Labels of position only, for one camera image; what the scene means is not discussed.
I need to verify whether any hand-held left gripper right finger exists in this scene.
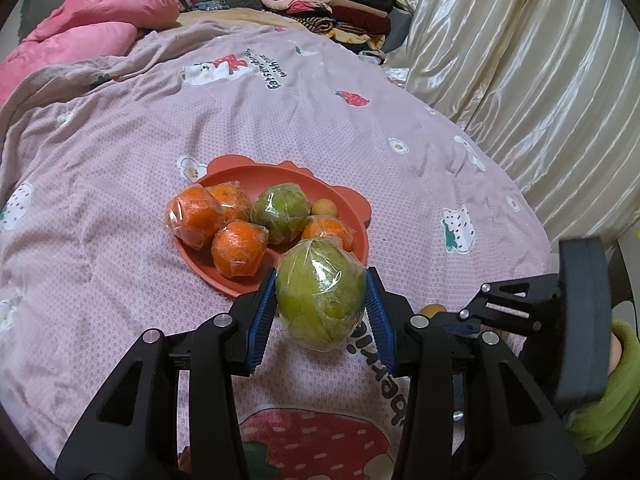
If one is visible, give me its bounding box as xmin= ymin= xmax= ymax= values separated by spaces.
xmin=365 ymin=266 xmax=586 ymax=480

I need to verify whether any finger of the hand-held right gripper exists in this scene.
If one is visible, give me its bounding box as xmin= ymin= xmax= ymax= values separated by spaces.
xmin=457 ymin=274 xmax=563 ymax=340

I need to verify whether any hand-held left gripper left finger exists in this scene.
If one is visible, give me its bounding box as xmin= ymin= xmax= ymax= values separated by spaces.
xmin=55 ymin=267 xmax=279 ymax=480

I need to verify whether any plastic-wrapped green citrus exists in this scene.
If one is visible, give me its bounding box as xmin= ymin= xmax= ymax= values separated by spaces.
xmin=250 ymin=183 xmax=312 ymax=244
xmin=275 ymin=238 xmax=367 ymax=352

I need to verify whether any plastic-wrapped orange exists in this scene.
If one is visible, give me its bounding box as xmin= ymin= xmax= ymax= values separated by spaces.
xmin=164 ymin=184 xmax=227 ymax=249
xmin=211 ymin=220 xmax=269 ymax=279
xmin=301 ymin=215 xmax=356 ymax=253
xmin=207 ymin=183 xmax=253 ymax=223

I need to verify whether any orange silicone plate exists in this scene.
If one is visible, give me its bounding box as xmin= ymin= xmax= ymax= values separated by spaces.
xmin=170 ymin=155 xmax=373 ymax=298

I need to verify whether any person's right forearm green sleeve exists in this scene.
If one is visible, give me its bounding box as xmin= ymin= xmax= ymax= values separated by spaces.
xmin=565 ymin=317 xmax=640 ymax=456

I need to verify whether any printed pink blanket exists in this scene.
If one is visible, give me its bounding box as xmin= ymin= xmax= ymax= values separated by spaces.
xmin=0 ymin=22 xmax=556 ymax=480

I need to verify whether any shiny cream curtain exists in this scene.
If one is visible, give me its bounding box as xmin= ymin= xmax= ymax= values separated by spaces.
xmin=382 ymin=0 xmax=640 ymax=251

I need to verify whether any beige bed sheet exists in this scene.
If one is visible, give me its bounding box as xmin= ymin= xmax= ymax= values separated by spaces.
xmin=175 ymin=7 xmax=321 ymax=31

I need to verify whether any pile of folded clothes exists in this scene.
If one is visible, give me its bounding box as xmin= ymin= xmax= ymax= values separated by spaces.
xmin=260 ymin=0 xmax=416 ymax=66

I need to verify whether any dark patterned cloth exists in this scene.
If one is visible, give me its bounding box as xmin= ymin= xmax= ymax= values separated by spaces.
xmin=177 ymin=0 xmax=231 ymax=13

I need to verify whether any pink fleece blanket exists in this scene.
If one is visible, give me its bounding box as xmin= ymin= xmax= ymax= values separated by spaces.
xmin=0 ymin=0 xmax=181 ymax=106

